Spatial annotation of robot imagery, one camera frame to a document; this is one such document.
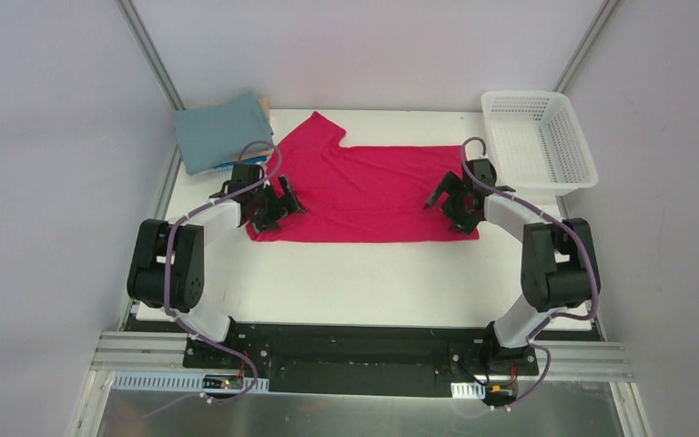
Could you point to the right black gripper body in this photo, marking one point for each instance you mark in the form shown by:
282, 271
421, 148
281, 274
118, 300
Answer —
457, 202

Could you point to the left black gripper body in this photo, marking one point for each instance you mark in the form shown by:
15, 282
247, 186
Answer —
273, 203

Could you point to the red t shirt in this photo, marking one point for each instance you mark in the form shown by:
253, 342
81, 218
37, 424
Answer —
361, 194

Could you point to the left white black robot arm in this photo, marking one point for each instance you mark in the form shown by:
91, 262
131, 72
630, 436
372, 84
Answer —
167, 269

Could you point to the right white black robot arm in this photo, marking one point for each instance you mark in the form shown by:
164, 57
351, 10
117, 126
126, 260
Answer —
558, 266

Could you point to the folded blue white t shirt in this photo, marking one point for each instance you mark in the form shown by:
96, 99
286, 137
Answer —
226, 166

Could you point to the folded teal t shirt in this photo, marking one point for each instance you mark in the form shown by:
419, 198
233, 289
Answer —
211, 136

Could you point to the white plastic basket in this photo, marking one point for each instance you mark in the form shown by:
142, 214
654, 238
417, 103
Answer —
535, 141

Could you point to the folded beige t shirt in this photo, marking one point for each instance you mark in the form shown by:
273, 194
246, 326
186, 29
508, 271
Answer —
264, 106

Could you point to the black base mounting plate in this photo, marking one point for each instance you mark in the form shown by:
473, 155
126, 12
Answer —
358, 360

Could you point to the right white cable duct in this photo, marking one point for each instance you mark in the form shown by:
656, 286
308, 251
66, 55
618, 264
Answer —
468, 390

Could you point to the white cable duct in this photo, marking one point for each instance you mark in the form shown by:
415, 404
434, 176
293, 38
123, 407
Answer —
209, 383
468, 390

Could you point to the aluminium frame rail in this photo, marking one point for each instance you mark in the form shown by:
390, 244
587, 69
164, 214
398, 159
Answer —
153, 351

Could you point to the left white cable duct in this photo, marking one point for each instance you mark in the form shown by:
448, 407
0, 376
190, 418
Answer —
209, 383

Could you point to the right aluminium corner post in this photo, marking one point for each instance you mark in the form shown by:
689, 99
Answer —
588, 42

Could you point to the aluminium corner post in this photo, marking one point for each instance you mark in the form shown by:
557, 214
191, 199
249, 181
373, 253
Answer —
588, 42
149, 50

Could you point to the left aluminium corner post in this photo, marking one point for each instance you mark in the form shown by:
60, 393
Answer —
149, 50

